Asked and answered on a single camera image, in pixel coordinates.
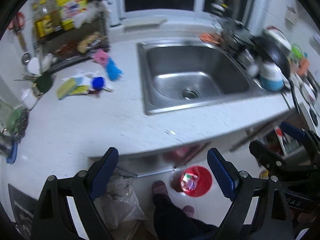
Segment glass carafe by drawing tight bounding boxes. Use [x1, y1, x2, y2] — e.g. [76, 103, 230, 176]
[0, 100, 22, 135]

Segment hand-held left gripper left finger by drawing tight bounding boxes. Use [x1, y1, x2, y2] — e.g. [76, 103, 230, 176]
[31, 147, 119, 240]

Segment black wire rack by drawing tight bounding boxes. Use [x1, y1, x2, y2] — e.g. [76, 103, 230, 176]
[32, 17, 110, 72]

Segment stainless steel sink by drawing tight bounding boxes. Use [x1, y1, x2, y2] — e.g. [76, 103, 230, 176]
[136, 40, 292, 115]

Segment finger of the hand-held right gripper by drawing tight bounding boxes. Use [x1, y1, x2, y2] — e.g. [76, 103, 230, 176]
[280, 121, 320, 153]
[249, 140, 288, 170]

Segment crumpled white plastic bag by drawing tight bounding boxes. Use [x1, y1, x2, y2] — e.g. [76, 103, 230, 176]
[72, 4, 105, 29]

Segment dark green mug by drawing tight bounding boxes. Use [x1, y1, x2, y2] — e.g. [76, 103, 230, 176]
[32, 73, 55, 97]

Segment large white plastic bag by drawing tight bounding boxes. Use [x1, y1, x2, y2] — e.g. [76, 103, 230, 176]
[100, 176, 148, 223]

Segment blue white bowl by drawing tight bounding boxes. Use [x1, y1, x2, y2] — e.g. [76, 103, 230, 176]
[259, 61, 284, 92]

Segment white lidded ceramic pot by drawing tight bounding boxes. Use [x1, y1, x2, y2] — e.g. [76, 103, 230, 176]
[21, 89, 39, 110]

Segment box of red chilies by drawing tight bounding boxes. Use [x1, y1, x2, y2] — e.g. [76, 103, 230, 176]
[54, 42, 80, 55]

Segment green lidded container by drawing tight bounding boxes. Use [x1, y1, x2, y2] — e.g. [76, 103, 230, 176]
[290, 44, 304, 63]

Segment grey flat board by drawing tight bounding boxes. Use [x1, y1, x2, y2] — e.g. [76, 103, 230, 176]
[124, 17, 168, 32]

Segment orange cloth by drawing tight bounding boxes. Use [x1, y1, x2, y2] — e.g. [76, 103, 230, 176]
[199, 33, 222, 44]

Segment blue saucer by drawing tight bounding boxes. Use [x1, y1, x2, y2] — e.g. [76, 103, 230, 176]
[6, 141, 19, 164]

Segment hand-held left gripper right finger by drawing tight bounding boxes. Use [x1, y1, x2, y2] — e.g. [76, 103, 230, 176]
[207, 148, 295, 240]

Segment person's dark trouser leg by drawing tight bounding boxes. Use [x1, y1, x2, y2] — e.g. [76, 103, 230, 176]
[152, 192, 225, 240]

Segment yellow detergent jug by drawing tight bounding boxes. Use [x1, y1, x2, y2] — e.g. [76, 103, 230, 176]
[55, 0, 89, 32]

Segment garlic bulbs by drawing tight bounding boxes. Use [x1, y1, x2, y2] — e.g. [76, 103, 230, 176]
[41, 54, 54, 69]

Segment blue round lid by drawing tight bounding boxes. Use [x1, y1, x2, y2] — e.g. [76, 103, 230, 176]
[92, 76, 105, 91]

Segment printed cardboard box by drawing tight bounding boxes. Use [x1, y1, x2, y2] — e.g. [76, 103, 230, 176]
[274, 127, 300, 155]

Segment wooden handled knife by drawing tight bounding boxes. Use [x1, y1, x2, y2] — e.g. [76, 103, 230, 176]
[16, 30, 28, 52]

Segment steel pot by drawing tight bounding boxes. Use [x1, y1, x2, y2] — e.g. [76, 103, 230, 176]
[236, 47, 255, 68]

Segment blue scrub brush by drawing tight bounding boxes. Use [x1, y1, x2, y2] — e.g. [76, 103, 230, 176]
[105, 58, 123, 82]

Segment pink slipper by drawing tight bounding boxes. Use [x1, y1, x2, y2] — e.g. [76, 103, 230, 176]
[152, 180, 167, 197]
[182, 206, 195, 218]

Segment yellow snack packet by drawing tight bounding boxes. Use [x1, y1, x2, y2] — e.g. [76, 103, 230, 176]
[56, 77, 90, 100]

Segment dark sauce bottle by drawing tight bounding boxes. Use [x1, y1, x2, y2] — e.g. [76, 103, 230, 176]
[51, 0, 63, 28]

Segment black wok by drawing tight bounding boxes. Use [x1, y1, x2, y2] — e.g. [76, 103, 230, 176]
[251, 36, 302, 117]

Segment metal cutlery handles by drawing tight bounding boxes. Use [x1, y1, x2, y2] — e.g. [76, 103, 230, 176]
[14, 74, 38, 83]

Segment pink sponge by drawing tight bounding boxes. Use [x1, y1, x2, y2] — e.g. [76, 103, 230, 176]
[94, 49, 109, 64]

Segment ginger root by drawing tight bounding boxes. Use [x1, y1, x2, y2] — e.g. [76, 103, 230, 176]
[77, 32, 100, 53]

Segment white ceramic spoon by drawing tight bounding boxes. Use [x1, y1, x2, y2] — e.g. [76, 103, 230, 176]
[26, 57, 42, 75]

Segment glass pot lid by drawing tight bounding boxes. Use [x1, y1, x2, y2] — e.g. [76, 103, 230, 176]
[225, 20, 253, 38]

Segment small steel teapot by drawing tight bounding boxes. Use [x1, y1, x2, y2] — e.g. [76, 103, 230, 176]
[0, 127, 15, 157]

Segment red plastic bin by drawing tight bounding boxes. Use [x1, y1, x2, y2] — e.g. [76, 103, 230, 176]
[180, 166, 213, 197]

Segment steel wool scrubber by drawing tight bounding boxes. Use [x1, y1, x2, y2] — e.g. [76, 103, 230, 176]
[11, 110, 29, 140]

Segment red handled scissors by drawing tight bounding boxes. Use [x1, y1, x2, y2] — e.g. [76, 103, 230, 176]
[7, 11, 25, 30]

